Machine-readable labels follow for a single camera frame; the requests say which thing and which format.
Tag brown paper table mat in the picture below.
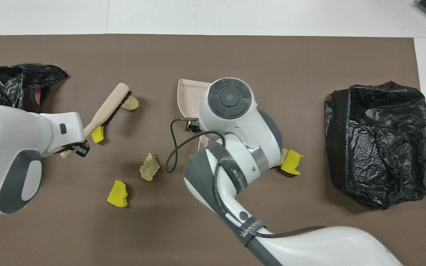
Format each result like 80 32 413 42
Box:
0 34 426 266

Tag beige brush black bristles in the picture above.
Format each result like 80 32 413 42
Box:
61 83 133 159

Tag beige plastic dustpan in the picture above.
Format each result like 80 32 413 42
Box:
177 78 213 152

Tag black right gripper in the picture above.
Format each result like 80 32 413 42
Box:
185 117 202 133

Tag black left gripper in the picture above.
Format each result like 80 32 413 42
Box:
72 143 91 158

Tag yellow sponge piece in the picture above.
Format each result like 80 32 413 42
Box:
280 149 304 176
106 180 129 208
91 126 105 144

